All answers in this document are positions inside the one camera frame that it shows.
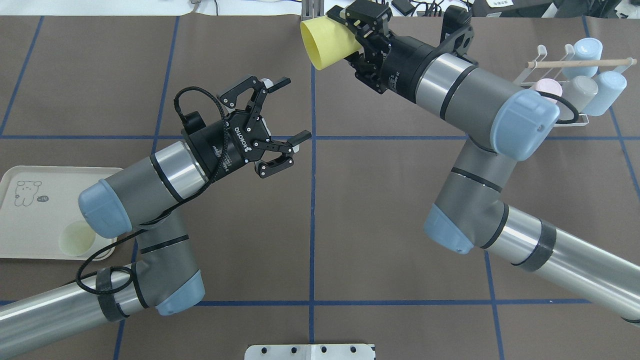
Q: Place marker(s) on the cream plastic tray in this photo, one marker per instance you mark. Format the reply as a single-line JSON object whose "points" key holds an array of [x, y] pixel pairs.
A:
{"points": [[37, 203]]}

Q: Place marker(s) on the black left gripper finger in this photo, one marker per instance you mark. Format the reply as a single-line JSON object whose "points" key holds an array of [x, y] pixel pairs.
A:
{"points": [[260, 89], [286, 151]]}

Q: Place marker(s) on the pink cup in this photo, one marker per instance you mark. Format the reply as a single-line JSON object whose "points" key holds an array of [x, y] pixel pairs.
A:
{"points": [[547, 85]]}

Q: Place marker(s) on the light blue cup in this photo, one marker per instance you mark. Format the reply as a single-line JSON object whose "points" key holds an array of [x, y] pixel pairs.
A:
{"points": [[610, 85]]}

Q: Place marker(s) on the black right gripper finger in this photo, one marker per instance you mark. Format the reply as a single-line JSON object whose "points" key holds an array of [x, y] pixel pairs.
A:
{"points": [[366, 17], [368, 68]]}

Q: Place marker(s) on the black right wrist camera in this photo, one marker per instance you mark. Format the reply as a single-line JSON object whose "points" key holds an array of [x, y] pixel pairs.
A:
{"points": [[456, 32]]}

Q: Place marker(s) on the white wire cup rack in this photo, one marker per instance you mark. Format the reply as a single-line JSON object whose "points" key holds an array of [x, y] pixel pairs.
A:
{"points": [[542, 67]]}

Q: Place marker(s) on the white cream cup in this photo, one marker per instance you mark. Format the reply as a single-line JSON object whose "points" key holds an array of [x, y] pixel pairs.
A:
{"points": [[77, 239]]}

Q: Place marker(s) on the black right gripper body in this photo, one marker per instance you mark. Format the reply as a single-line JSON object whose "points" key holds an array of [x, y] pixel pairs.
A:
{"points": [[404, 65]]}

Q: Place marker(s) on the aluminium frame post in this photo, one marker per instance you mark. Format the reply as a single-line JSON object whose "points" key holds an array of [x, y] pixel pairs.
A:
{"points": [[311, 9]]}

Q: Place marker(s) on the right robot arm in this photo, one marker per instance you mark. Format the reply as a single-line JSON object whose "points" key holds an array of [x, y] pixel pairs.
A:
{"points": [[505, 124]]}

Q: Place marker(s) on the grey cup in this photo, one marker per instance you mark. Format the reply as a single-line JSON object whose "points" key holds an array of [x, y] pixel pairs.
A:
{"points": [[579, 91]]}

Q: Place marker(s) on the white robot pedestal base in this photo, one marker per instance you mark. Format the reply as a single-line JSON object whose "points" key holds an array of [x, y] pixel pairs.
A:
{"points": [[327, 351]]}

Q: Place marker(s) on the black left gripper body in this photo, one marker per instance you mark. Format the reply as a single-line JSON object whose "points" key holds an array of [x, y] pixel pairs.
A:
{"points": [[223, 146]]}

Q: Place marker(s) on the yellow cup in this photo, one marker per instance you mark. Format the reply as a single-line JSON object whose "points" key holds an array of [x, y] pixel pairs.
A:
{"points": [[327, 41]]}

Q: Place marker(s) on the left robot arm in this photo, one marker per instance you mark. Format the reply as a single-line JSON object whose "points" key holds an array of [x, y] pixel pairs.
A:
{"points": [[152, 264]]}

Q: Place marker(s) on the black power strip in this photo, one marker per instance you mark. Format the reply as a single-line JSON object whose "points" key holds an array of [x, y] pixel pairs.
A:
{"points": [[424, 8]]}

